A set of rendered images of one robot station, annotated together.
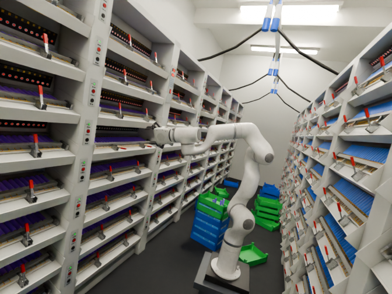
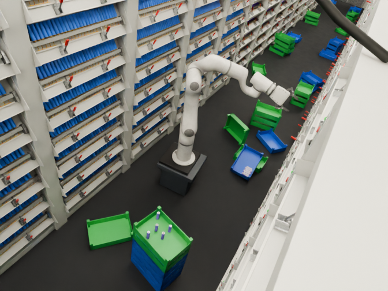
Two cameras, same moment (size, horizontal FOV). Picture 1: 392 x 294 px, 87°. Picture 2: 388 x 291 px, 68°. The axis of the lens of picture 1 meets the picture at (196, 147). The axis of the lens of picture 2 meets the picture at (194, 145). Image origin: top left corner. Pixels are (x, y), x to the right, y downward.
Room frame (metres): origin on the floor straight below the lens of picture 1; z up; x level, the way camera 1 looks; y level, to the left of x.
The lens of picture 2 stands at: (2.90, -0.23, 1.99)
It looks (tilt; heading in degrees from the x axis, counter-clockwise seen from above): 42 degrees down; 181
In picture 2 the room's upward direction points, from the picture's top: 14 degrees clockwise
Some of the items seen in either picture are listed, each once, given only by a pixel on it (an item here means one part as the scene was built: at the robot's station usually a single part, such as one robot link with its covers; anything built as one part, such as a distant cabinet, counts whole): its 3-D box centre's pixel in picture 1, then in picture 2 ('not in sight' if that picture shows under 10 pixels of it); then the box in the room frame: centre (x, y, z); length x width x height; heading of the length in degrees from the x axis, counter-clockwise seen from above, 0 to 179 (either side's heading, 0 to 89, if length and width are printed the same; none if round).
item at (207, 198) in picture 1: (216, 200); (162, 234); (2.01, -0.30, 0.44); 0.30 x 0.20 x 0.08; 57
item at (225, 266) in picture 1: (228, 255); (185, 149); (1.21, -0.33, 0.40); 0.19 x 0.19 x 0.18
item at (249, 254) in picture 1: (248, 254); (109, 230); (1.85, -0.70, 0.04); 0.30 x 0.20 x 0.08; 122
